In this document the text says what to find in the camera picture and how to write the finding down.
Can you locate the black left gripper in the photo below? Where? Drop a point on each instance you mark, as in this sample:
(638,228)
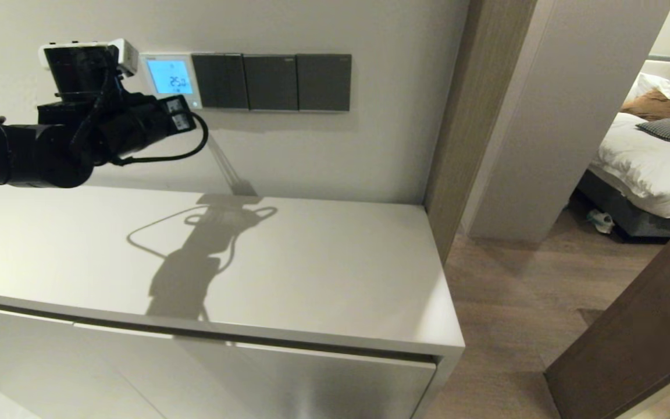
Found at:
(131,125)

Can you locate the white wall thermostat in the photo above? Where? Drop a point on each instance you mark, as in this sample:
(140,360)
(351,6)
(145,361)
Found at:
(157,68)

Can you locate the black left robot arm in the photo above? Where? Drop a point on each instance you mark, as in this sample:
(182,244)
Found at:
(21,154)

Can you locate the white cabinet body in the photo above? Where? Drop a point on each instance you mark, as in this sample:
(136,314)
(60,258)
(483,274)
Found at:
(323,262)

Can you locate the wide white cabinet door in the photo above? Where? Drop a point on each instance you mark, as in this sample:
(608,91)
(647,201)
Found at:
(253,384)

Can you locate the narrow white cabinet door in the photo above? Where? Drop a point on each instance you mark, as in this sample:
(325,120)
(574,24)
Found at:
(21,361)

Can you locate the white shoe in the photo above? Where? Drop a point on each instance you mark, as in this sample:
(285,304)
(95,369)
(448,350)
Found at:
(601,221)

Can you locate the dark grey bed base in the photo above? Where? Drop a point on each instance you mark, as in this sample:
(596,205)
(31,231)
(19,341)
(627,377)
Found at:
(631,218)

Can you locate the white bed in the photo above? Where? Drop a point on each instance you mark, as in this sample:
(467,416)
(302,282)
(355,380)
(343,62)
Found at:
(649,169)

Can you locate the brown cushion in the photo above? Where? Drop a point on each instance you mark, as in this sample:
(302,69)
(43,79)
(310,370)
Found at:
(655,106)

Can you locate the white pillow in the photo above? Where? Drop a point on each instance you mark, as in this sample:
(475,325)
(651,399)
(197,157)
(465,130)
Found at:
(655,84)

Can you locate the dark brown wooden door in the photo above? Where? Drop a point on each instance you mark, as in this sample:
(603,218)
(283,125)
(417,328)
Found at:
(631,349)

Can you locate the dark grey triple rocker switch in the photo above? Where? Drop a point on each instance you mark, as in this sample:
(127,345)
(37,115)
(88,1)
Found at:
(220,81)

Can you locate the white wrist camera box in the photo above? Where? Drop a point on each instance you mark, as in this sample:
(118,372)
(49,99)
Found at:
(125,55)

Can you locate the dark grey single rocker switch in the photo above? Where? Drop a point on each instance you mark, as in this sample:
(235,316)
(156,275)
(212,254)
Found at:
(271,82)
(323,82)

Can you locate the wooden door frame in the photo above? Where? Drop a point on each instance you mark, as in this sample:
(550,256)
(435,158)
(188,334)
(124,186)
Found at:
(474,116)

